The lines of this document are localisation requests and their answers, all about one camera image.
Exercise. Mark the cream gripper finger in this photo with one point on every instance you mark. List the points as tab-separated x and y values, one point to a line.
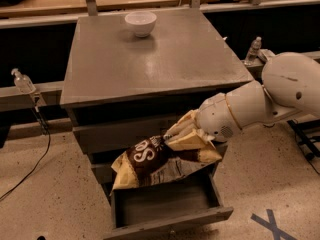
186	137
185	125

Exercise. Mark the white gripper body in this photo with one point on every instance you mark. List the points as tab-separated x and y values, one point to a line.
215	116

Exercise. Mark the brown chip bag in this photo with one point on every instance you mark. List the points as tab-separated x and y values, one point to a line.
160	162

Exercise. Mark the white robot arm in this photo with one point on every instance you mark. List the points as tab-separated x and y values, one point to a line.
289	86

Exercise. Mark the grey drawer cabinet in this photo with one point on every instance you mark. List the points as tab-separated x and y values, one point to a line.
112	75

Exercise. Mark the open bottom drawer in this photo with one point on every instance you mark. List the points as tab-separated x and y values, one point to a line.
165	209

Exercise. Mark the top drawer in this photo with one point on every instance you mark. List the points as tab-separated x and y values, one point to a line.
123	134

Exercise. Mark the paper on ledge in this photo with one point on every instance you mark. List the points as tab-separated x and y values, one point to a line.
265	54

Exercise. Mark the clear water bottle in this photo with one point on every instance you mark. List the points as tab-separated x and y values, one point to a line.
253	51

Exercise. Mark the white bowl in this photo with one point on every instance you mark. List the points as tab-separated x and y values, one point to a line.
141	23

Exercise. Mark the blue tape cross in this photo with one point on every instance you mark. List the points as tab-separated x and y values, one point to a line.
271	225

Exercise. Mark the hand sanitizer pump bottle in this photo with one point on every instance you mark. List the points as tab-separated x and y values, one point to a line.
23	82

